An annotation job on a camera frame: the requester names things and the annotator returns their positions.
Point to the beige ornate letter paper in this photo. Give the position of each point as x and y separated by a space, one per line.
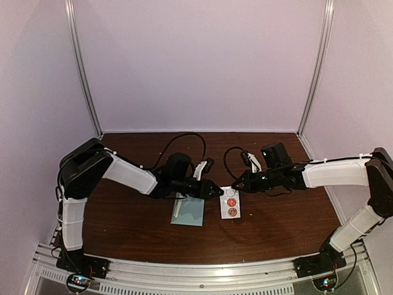
177 205

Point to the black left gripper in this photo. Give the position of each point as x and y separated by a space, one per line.
204 190

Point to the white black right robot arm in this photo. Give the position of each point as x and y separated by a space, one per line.
373 171

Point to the front aluminium rail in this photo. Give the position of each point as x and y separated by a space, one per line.
276 276

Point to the light blue envelope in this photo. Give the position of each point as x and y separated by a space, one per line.
191 212

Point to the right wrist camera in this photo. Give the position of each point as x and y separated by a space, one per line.
251 161

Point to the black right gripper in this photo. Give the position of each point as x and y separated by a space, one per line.
249 185

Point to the left aluminium frame post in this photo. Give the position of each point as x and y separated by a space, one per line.
80 67

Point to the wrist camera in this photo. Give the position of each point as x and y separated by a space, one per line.
202 168
251 161

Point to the sticker sheet with three seals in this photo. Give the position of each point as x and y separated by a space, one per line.
230 203

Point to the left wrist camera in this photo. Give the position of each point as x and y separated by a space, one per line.
202 168

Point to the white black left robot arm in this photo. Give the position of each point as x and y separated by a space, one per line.
84 172

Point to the right aluminium frame post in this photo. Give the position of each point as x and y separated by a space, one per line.
326 29

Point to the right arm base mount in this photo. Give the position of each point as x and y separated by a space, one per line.
322 269

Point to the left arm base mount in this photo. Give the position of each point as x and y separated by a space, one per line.
82 273

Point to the aluminium frame post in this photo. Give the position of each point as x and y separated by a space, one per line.
80 67
326 29

